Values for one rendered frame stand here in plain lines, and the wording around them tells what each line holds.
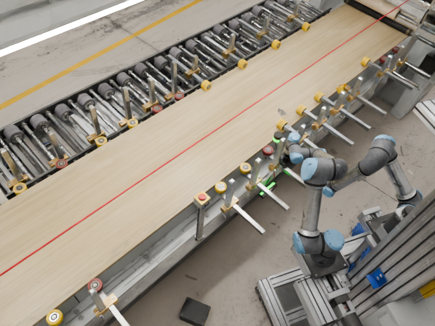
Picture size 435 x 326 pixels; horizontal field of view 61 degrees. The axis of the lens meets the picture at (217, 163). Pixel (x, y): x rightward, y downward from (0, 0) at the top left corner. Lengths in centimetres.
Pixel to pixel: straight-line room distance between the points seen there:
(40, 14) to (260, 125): 203
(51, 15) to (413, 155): 400
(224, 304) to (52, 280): 140
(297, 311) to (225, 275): 65
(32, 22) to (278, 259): 269
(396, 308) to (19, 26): 195
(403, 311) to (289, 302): 111
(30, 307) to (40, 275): 17
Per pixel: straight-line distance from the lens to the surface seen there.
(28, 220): 257
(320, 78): 352
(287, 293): 303
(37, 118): 317
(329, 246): 206
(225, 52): 346
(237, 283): 320
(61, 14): 128
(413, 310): 215
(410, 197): 241
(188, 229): 267
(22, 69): 510
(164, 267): 247
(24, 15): 126
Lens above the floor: 301
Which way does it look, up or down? 53 degrees down
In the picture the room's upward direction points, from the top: 7 degrees clockwise
